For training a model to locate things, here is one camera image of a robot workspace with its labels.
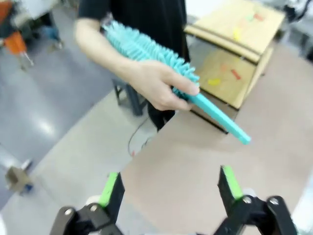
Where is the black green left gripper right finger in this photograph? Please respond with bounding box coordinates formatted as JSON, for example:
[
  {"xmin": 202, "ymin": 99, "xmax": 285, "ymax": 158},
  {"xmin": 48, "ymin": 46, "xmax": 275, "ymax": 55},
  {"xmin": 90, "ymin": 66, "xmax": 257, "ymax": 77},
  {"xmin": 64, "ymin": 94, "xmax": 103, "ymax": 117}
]
[{"xmin": 215, "ymin": 165, "xmax": 298, "ymax": 235}]

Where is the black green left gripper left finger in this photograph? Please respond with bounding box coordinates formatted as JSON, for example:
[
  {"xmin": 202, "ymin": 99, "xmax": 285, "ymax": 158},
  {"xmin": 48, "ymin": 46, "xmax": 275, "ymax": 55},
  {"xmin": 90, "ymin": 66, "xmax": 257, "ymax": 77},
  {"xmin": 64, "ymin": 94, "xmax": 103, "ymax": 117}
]
[{"xmin": 50, "ymin": 172, "xmax": 127, "ymax": 235}]

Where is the teal microfibre duster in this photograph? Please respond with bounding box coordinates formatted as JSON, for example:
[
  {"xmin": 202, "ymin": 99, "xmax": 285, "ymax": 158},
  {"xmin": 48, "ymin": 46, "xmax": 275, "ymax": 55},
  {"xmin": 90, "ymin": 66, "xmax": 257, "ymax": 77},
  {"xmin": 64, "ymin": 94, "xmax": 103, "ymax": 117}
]
[{"xmin": 100, "ymin": 21, "xmax": 252, "ymax": 145}]

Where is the person's right forearm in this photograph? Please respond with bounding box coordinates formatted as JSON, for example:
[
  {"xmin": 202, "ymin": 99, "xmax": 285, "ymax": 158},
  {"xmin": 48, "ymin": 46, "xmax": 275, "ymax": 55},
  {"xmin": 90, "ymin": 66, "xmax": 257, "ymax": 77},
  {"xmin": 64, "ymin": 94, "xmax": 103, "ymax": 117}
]
[{"xmin": 74, "ymin": 18, "xmax": 147, "ymax": 86}]

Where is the person's right hand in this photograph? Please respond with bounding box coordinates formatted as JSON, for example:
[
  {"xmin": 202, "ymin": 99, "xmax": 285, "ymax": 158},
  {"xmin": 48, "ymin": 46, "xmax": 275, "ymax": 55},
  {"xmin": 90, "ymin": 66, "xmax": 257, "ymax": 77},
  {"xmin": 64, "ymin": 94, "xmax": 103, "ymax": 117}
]
[{"xmin": 124, "ymin": 61, "xmax": 200, "ymax": 111}]

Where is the small cardboard box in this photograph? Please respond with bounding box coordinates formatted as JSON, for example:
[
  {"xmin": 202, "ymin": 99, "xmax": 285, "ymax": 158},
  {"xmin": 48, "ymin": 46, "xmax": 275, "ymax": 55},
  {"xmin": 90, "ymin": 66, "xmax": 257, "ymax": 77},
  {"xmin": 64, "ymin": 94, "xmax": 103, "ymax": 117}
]
[{"xmin": 4, "ymin": 159, "xmax": 34, "ymax": 196}]

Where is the grey plastic stool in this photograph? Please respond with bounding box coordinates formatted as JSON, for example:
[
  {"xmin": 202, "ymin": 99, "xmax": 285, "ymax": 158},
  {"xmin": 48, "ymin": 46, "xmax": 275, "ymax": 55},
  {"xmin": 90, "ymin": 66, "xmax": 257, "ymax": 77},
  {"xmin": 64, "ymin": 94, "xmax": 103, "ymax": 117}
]
[{"xmin": 112, "ymin": 78, "xmax": 150, "ymax": 117}]

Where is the crouching person in blue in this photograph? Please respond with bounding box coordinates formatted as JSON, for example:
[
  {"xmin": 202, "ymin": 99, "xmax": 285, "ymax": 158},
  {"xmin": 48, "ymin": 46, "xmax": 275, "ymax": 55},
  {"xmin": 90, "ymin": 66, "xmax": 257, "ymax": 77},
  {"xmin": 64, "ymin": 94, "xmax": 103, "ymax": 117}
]
[{"xmin": 40, "ymin": 25, "xmax": 66, "ymax": 52}]

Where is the mannequin in orange clothes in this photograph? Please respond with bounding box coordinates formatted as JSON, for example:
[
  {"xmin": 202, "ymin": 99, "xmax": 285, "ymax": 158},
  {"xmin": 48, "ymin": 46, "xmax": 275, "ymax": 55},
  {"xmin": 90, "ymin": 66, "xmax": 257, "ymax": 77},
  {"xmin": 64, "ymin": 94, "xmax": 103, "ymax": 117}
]
[{"xmin": 0, "ymin": 0, "xmax": 35, "ymax": 71}]

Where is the person in black clothes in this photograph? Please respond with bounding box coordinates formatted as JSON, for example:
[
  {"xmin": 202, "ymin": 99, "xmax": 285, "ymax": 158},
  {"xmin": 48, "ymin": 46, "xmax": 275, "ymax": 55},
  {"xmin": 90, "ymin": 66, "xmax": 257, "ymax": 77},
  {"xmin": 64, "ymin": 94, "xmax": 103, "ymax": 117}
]
[{"xmin": 78, "ymin": 0, "xmax": 190, "ymax": 132}]

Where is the thin black floor cable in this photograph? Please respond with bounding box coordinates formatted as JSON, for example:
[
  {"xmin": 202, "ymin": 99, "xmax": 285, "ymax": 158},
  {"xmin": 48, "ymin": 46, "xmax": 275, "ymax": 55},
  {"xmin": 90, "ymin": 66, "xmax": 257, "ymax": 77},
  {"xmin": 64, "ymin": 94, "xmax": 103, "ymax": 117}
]
[{"xmin": 127, "ymin": 117, "xmax": 154, "ymax": 157}]

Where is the two-tier wooden shelf black frame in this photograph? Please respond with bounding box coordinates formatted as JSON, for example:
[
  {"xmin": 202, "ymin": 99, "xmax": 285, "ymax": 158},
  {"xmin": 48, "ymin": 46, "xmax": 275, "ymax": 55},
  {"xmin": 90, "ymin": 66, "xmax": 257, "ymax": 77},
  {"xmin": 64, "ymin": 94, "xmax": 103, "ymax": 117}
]
[{"xmin": 183, "ymin": 0, "xmax": 287, "ymax": 135}]

